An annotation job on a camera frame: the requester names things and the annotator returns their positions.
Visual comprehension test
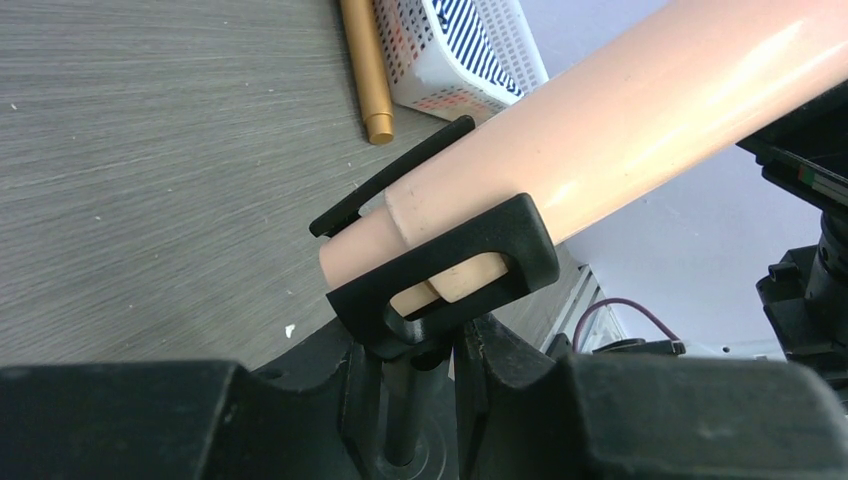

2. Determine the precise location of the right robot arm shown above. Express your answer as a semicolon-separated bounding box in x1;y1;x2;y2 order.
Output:
738;83;847;401

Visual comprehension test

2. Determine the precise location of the blue striped cloth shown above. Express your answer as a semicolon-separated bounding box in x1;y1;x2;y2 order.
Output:
432;0;523;98

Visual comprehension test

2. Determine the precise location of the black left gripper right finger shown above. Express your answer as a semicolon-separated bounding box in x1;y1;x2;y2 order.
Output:
454;315;847;479

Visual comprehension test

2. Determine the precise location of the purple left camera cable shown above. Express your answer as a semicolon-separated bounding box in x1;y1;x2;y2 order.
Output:
571;298;687;356

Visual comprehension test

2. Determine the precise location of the pink microphone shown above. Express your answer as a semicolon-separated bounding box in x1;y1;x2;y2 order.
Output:
319;1;847;288

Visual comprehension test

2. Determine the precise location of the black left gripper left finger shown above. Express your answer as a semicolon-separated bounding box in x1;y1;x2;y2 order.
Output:
1;321;380;479

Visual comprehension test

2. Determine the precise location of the black shock mount stand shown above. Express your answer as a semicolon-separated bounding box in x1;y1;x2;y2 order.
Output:
309;115;560;479

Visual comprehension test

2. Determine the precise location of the aluminium frame rail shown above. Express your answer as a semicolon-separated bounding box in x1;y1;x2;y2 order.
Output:
540;264;626;354

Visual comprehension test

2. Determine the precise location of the gold microphone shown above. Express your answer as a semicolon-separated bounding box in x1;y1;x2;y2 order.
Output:
339;0;394;145

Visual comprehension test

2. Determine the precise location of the white plastic basket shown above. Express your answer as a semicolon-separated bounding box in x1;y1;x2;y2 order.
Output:
374;0;549;124

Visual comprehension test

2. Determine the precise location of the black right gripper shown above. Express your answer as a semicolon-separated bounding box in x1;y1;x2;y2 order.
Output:
737;82;847;212

